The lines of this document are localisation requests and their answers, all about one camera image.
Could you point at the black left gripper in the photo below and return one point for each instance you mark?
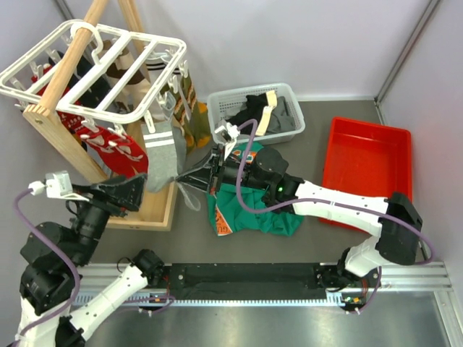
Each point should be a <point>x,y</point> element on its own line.
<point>118,194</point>

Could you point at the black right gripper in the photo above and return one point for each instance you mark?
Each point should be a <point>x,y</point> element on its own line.
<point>201,176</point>

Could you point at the grey sock with white stripes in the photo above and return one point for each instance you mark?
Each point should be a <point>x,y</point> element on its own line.
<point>162,156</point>

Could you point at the olive orange striped sock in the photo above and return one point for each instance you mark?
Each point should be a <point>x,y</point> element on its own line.
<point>185,96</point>

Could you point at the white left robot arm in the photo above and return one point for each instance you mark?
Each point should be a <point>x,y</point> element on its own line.
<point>50,283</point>

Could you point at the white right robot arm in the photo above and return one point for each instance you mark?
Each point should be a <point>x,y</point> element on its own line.
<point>393,223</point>

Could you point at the wooden hanger stand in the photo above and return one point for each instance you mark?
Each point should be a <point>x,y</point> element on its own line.
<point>157,210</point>

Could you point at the red patterned socks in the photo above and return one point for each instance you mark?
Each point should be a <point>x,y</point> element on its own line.
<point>121,154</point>

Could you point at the white clip drying hanger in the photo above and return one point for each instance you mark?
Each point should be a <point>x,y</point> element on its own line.
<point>110,43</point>

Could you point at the black socks on hanger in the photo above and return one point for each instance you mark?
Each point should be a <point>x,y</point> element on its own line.
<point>95,93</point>

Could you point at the white plastic laundry basket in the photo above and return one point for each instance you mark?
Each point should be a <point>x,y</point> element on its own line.
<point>239,105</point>

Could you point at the black clothes in basket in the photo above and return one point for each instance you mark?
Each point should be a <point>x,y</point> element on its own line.
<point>251,109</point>

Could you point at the grey cloth in basket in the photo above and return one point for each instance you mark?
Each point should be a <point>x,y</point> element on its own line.
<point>280,120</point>

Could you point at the cream cloth strip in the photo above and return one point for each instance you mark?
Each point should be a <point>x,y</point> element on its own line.
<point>272,102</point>

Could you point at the red plastic bin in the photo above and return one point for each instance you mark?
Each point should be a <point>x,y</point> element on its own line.
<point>369,159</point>

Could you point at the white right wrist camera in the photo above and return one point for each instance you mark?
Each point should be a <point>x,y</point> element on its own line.
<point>226,133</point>

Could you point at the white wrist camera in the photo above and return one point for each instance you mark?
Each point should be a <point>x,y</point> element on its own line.
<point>226,133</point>
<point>56,185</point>

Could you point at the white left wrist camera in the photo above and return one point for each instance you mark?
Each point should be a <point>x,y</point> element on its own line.
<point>56,185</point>

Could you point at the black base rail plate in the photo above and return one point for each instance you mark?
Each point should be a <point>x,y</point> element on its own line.
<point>245,281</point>

